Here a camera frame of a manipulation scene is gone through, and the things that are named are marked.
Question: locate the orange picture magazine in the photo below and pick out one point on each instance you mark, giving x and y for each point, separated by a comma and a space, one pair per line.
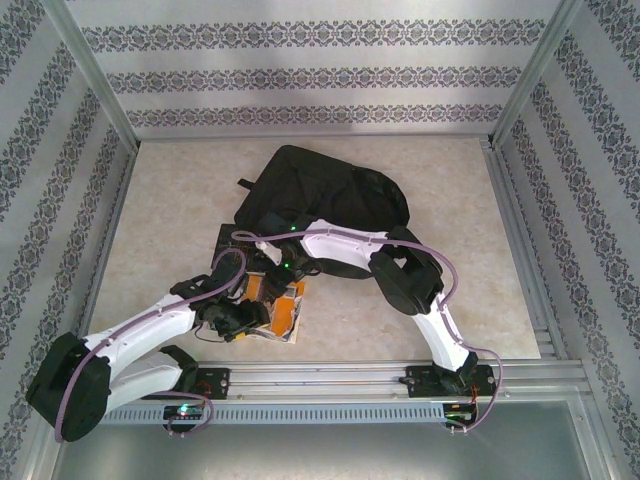
287, 320

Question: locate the black paperback book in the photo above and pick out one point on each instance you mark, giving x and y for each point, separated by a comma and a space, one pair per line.
232, 240

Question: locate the black backpack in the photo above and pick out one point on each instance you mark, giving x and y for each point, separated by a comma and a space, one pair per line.
325, 185

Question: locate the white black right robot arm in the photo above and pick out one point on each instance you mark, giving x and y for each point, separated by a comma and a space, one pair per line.
405, 270

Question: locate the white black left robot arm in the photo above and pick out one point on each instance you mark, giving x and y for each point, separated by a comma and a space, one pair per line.
140, 325

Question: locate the left controller board green light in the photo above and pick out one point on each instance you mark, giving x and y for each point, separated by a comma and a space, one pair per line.
182, 411

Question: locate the right controller board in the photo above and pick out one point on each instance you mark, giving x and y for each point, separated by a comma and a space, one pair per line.
457, 415

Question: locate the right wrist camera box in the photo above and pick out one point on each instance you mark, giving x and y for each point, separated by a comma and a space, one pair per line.
267, 252

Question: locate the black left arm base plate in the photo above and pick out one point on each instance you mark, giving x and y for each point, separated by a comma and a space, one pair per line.
220, 382

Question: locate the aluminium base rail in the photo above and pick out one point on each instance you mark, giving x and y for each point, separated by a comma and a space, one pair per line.
320, 380

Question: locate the aluminium frame side rail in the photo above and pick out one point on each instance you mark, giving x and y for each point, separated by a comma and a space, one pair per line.
102, 250
530, 250

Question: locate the aluminium frame rear rail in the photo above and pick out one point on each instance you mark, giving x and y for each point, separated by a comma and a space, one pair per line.
400, 136

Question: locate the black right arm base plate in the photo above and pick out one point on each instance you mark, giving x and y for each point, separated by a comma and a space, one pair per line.
420, 382

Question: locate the aluminium frame post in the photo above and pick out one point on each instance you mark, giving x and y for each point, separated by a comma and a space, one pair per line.
92, 75
535, 75

